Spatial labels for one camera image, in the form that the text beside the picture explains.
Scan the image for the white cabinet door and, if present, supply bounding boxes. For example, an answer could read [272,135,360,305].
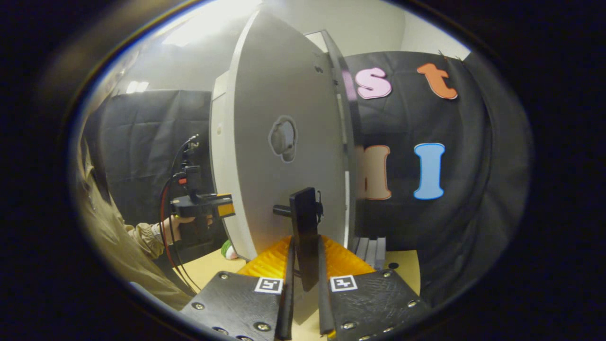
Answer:
[227,9,356,325]
[210,71,236,259]

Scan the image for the person's beige clothed body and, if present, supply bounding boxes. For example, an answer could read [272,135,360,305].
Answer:
[71,52,195,311]

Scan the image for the black door handle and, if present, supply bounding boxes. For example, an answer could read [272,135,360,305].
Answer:
[272,187,323,293]

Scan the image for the grey slats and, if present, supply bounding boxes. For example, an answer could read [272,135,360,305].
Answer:
[353,237,386,270]

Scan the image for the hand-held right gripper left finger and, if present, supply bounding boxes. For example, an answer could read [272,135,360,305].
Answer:
[179,235,297,341]

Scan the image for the red cable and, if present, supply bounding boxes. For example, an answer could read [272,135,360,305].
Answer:
[159,173,199,285]

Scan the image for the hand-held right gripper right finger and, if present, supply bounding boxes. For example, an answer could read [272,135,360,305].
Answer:
[317,235,433,341]

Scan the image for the black cable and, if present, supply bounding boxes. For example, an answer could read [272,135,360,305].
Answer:
[168,135,202,292]

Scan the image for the black backdrop cloth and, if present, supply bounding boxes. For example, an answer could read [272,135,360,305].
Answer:
[343,50,533,308]
[83,89,228,285]

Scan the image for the grey double-door shoe cabinet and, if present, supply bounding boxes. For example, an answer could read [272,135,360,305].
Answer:
[305,29,363,254]

